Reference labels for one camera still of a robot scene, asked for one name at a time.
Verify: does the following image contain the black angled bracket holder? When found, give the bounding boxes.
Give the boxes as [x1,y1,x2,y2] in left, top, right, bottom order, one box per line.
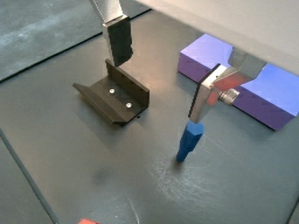
[73,59,149,126]

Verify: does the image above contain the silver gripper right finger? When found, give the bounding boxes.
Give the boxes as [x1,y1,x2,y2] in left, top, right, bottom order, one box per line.
[188,48,266,123]

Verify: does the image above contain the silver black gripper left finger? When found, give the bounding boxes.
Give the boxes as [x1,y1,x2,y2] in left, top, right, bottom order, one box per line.
[89,0,133,67]

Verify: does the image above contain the red hexagonal peg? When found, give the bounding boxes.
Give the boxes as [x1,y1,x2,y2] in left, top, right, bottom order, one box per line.
[78,219,98,224]

